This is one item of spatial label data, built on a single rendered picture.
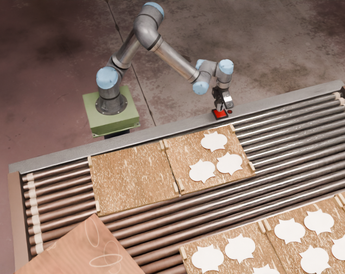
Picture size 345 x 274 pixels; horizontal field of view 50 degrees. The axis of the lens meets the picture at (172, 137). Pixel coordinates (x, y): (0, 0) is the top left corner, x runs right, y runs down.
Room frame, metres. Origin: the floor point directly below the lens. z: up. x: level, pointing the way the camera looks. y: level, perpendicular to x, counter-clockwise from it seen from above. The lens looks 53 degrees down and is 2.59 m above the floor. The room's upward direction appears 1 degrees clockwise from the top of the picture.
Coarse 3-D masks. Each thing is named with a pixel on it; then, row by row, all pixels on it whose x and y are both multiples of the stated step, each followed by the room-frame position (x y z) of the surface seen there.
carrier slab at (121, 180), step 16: (96, 160) 1.07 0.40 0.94; (112, 160) 1.07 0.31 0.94; (128, 160) 1.07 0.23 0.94; (144, 160) 1.07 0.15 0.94; (160, 160) 1.08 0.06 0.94; (96, 176) 0.97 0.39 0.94; (112, 176) 0.97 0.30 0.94; (128, 176) 0.97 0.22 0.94; (144, 176) 0.98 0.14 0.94; (160, 176) 0.98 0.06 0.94; (96, 192) 0.88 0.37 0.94; (112, 192) 0.88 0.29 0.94; (128, 192) 0.88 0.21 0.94; (144, 192) 0.88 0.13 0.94; (160, 192) 0.88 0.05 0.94; (112, 208) 0.79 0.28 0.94; (128, 208) 0.79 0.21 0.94
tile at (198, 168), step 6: (198, 162) 1.06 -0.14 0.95; (204, 162) 1.06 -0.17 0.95; (210, 162) 1.07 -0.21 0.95; (192, 168) 1.03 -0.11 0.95; (198, 168) 1.03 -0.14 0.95; (204, 168) 1.03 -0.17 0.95; (210, 168) 1.03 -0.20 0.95; (192, 174) 0.99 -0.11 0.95; (198, 174) 0.99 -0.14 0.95; (204, 174) 0.99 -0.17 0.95; (210, 174) 0.99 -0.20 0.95; (198, 180) 0.95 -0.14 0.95; (204, 180) 0.95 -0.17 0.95
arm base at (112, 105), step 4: (100, 96) 1.43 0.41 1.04; (116, 96) 1.42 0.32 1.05; (120, 96) 1.45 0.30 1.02; (100, 100) 1.42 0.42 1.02; (104, 100) 1.41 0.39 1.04; (108, 100) 1.40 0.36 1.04; (112, 100) 1.41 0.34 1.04; (116, 100) 1.42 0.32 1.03; (120, 100) 1.44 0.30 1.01; (100, 104) 1.41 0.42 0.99; (104, 104) 1.40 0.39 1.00; (108, 104) 1.39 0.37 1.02; (112, 104) 1.40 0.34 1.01; (116, 104) 1.40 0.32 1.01; (120, 104) 1.43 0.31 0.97; (100, 108) 1.41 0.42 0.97; (104, 108) 1.40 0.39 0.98; (108, 108) 1.38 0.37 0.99; (112, 108) 1.39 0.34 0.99; (116, 108) 1.39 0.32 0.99; (120, 108) 1.41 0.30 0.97; (108, 112) 1.38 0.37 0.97; (112, 112) 1.38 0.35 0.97
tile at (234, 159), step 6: (228, 156) 1.11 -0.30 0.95; (234, 156) 1.11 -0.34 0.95; (222, 162) 1.07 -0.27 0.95; (228, 162) 1.07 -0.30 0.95; (234, 162) 1.07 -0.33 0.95; (240, 162) 1.07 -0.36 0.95; (222, 168) 1.03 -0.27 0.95; (228, 168) 1.03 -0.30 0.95; (234, 168) 1.03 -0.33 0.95; (240, 168) 1.03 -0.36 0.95
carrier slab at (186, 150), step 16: (224, 128) 1.30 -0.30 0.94; (176, 144) 1.19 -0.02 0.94; (192, 144) 1.19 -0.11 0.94; (240, 144) 1.20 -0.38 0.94; (176, 160) 1.08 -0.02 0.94; (192, 160) 1.08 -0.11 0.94; (208, 160) 1.08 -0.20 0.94; (176, 176) 0.98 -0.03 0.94; (224, 176) 0.99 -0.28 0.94; (240, 176) 0.99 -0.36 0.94; (192, 192) 0.90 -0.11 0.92
